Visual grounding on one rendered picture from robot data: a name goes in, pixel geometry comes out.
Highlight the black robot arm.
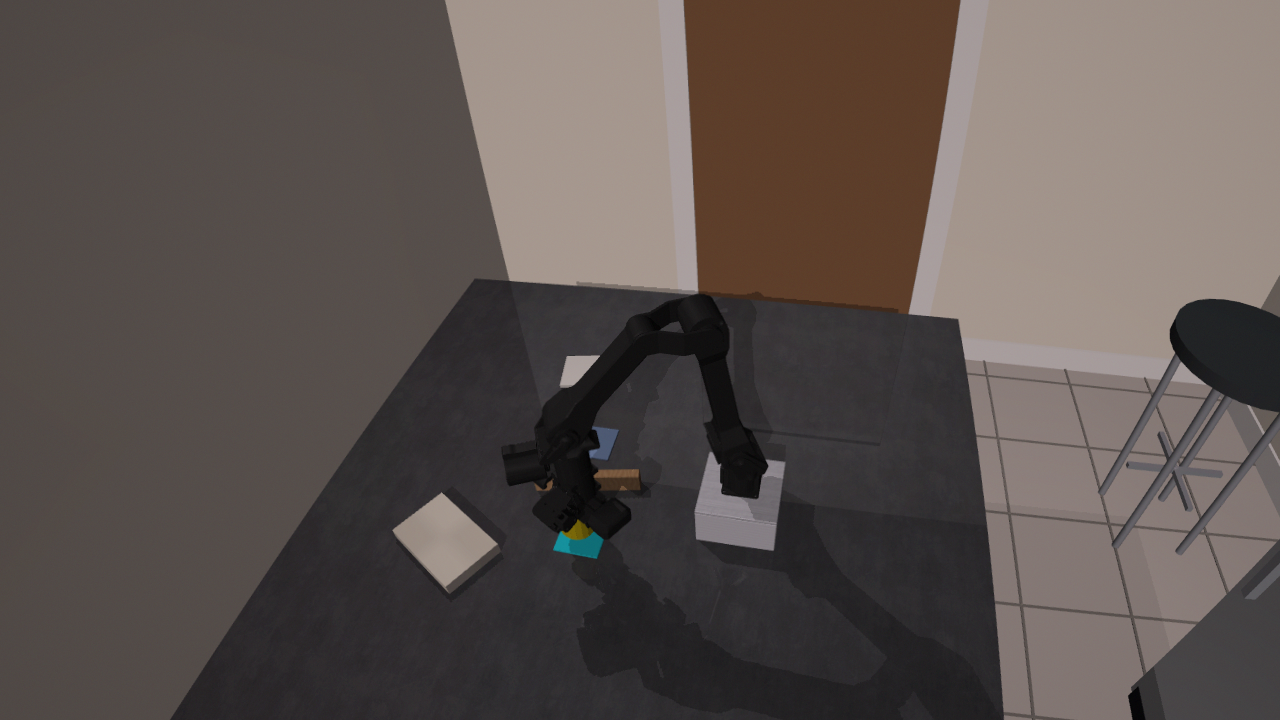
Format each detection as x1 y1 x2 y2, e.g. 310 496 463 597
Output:
500 293 768 534

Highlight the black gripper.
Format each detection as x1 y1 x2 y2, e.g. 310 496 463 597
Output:
532 462 631 541

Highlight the brown wooden bar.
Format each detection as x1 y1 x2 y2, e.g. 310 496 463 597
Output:
534 469 641 491

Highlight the beige flat rectangular slab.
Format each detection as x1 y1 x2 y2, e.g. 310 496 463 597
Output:
393 493 500 594

